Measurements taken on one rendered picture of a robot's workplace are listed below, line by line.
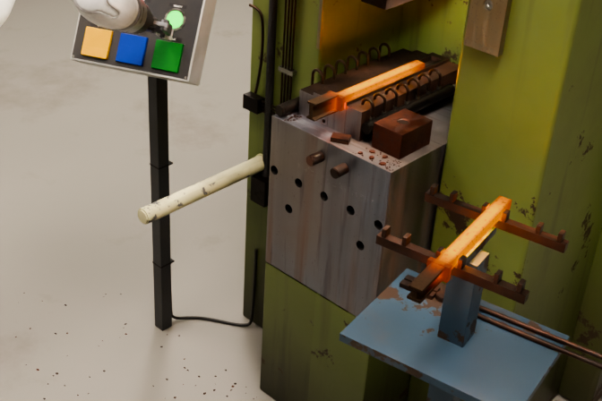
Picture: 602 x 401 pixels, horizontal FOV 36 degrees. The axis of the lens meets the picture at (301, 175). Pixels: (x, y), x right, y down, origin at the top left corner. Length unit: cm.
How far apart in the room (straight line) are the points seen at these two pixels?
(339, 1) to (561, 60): 66
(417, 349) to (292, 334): 68
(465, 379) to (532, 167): 51
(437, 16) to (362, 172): 61
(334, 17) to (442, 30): 33
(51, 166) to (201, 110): 81
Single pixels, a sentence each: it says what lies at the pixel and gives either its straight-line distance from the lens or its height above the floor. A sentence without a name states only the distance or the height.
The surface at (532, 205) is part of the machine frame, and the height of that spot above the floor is 86.
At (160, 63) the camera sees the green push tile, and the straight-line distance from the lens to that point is 238.
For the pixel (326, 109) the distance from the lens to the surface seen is 217.
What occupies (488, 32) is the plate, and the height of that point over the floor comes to 123.
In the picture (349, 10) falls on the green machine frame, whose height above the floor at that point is 111.
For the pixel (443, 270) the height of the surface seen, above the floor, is 94.
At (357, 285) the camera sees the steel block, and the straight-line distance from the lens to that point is 230.
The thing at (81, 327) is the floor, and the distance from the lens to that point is 307.
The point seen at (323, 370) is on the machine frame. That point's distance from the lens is 255.
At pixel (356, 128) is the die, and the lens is 219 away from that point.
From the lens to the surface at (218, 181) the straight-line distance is 255.
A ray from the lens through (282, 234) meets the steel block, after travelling 242.
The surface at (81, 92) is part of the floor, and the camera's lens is 457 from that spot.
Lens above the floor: 194
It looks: 30 degrees down
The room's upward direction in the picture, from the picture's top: 4 degrees clockwise
